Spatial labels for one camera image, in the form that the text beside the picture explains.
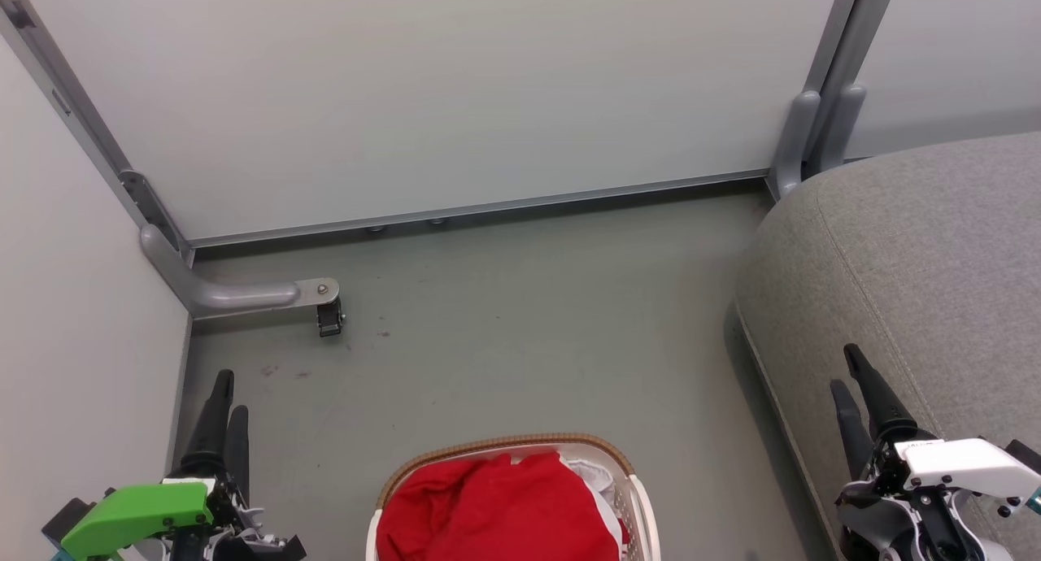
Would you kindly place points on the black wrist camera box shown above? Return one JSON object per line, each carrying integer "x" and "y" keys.
{"x": 69, "y": 520}
{"x": 1025, "y": 455}

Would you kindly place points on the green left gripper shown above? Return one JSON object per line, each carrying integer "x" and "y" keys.
{"x": 138, "y": 512}

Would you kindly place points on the grey partition post with bracket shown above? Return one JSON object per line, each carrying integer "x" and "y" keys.
{"x": 77, "y": 110}

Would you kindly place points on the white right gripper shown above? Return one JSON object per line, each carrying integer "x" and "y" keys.
{"x": 960, "y": 463}

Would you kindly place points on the grey partition base rail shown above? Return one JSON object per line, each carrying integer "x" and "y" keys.
{"x": 488, "y": 207}

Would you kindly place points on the grey partition foot with caster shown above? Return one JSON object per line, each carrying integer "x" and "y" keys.
{"x": 236, "y": 294}

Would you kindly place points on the black caster wheel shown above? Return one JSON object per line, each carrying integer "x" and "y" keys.
{"x": 329, "y": 321}

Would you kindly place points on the grey fabric sofa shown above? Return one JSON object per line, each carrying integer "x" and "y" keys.
{"x": 919, "y": 284}

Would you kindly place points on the grey forked partition foot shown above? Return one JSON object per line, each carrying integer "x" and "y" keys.
{"x": 797, "y": 146}

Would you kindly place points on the white cloth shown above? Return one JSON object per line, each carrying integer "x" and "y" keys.
{"x": 598, "y": 478}

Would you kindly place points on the red shirt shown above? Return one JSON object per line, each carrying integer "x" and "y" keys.
{"x": 496, "y": 512}

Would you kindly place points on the white basket with brown rim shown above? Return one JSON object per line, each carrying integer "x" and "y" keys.
{"x": 638, "y": 512}

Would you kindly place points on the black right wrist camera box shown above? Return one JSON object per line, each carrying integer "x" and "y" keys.
{"x": 1025, "y": 455}

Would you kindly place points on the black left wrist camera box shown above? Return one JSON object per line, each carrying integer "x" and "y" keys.
{"x": 69, "y": 520}

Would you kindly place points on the grey double partition post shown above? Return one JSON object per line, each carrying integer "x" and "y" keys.
{"x": 850, "y": 32}

